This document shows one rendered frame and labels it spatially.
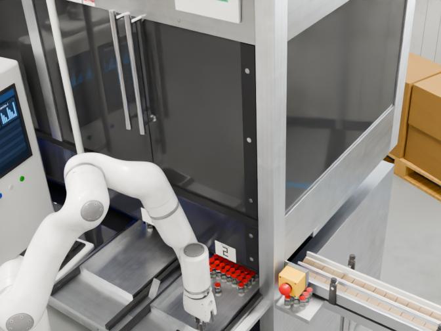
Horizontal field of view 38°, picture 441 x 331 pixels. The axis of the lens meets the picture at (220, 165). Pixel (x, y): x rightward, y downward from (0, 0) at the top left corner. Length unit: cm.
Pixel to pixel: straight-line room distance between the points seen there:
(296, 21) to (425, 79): 248
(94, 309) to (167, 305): 25
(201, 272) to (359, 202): 98
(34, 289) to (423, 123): 288
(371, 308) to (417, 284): 149
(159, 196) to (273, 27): 52
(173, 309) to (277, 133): 75
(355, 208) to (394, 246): 123
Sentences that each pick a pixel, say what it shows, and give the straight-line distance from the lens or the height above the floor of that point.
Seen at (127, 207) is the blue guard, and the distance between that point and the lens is 243.
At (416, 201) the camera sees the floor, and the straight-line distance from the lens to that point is 419.
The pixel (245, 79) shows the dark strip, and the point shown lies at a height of 169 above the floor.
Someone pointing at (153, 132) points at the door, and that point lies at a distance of 212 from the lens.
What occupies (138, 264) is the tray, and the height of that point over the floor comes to 88.
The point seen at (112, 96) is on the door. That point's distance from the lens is 219.
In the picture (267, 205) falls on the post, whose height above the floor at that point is 129.
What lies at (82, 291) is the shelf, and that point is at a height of 88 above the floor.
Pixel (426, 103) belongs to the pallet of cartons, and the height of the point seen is 60.
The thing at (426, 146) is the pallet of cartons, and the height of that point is 31.
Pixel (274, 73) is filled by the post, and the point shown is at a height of 173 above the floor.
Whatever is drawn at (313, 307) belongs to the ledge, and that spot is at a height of 88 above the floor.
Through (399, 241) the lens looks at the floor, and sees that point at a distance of 387.
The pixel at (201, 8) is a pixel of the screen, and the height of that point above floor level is 188.
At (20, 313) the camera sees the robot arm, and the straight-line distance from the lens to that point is 177.
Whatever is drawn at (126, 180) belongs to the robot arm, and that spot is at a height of 154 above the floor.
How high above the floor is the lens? 247
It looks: 34 degrees down
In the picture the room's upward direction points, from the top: 3 degrees counter-clockwise
